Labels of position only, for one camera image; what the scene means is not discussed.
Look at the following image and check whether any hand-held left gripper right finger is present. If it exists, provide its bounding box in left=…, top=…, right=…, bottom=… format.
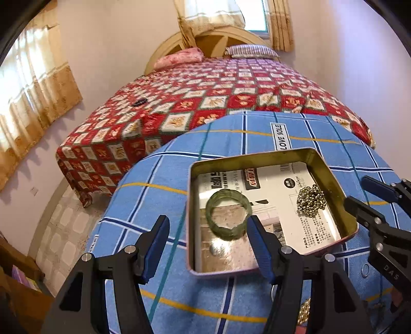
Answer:
left=247, top=215, right=375, bottom=334

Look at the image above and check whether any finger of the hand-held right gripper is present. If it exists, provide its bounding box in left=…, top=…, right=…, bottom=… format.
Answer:
left=343, top=196, right=396, bottom=232
left=361, top=175, right=411, bottom=207

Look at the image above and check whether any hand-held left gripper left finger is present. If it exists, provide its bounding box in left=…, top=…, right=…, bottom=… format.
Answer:
left=41, top=215, right=171, bottom=334

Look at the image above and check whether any pink metal tin box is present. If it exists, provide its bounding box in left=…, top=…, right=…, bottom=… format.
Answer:
left=185, top=148, right=359, bottom=277

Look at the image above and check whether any gold bead necklace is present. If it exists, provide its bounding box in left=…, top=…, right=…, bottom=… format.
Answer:
left=296, top=184, right=327, bottom=219

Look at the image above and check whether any green jade bangle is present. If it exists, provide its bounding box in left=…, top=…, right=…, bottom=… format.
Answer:
left=205, top=189, right=251, bottom=240

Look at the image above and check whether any printed paper sheet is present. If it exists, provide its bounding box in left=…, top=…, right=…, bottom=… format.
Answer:
left=197, top=161, right=342, bottom=272

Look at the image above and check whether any blue checked tablecloth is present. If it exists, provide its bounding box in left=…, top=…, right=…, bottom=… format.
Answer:
left=87, top=111, right=411, bottom=334

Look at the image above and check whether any wooden furniture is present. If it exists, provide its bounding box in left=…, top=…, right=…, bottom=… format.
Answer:
left=0, top=238, right=55, bottom=334

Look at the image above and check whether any striped pillow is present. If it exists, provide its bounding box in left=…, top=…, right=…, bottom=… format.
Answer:
left=225, top=45, right=281, bottom=59

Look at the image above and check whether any wide yellow patterned curtain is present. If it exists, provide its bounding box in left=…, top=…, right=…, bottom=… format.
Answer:
left=0, top=24, right=83, bottom=193

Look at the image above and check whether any pink floral pillow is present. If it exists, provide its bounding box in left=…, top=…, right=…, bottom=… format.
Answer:
left=153, top=48, right=204, bottom=70

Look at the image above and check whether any narrow yellow patterned curtain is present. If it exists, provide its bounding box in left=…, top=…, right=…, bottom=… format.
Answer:
left=269, top=0, right=294, bottom=52

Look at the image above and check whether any cream arched headboard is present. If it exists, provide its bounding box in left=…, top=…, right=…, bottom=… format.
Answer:
left=144, top=27, right=281, bottom=76

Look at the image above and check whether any window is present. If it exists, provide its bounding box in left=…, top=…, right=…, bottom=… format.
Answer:
left=238, top=0, right=271, bottom=39

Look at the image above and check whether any sheer cream curtain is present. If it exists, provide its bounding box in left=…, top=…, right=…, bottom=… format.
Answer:
left=173, top=0, right=246, bottom=49

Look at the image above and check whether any gold bead bracelet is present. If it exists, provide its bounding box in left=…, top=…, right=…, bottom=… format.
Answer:
left=295, top=297, right=311, bottom=325

